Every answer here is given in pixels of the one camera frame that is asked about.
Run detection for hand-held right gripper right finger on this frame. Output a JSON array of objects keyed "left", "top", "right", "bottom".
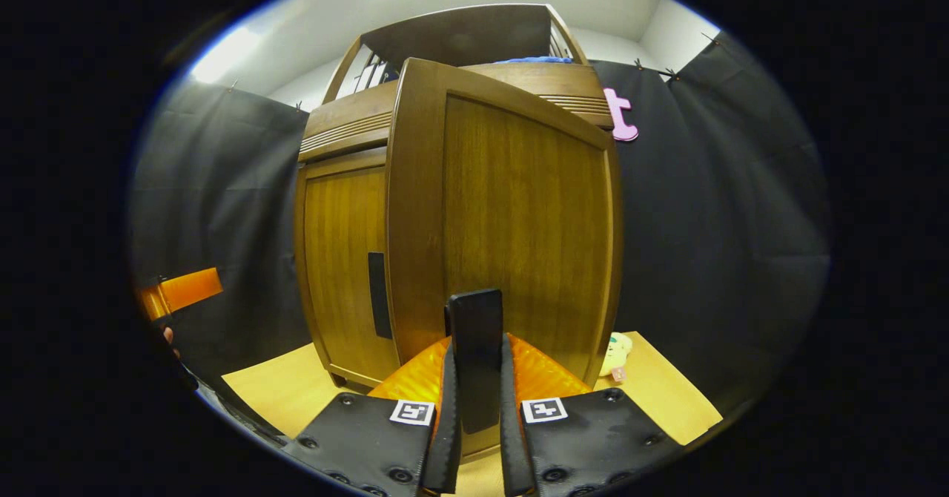
[{"left": 498, "top": 332, "right": 683, "bottom": 497}]

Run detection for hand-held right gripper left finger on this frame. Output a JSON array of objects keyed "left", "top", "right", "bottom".
[{"left": 282, "top": 336, "right": 462, "bottom": 497}]

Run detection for black door handle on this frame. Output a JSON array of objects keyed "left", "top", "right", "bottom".
[
  {"left": 445, "top": 289, "right": 505, "bottom": 435},
  {"left": 368, "top": 252, "right": 392, "bottom": 340}
]

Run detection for wooden shoe cabinet door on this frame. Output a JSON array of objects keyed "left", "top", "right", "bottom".
[
  {"left": 384, "top": 57, "right": 624, "bottom": 461},
  {"left": 295, "top": 148, "right": 401, "bottom": 390}
]

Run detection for wooden double-door shoe cabinet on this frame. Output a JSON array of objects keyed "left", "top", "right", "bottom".
[{"left": 295, "top": 4, "right": 615, "bottom": 390}]

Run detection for wooden cabinet drawer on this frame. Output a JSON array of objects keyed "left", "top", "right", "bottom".
[{"left": 299, "top": 62, "right": 615, "bottom": 164}]

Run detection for yellow plush toy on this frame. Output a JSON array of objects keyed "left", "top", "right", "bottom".
[{"left": 599, "top": 332, "right": 635, "bottom": 384}]

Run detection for white file folders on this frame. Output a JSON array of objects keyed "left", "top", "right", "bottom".
[{"left": 354, "top": 58, "right": 397, "bottom": 91}]

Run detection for black backdrop cloth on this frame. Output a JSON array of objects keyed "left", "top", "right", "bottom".
[{"left": 130, "top": 33, "right": 831, "bottom": 424}]

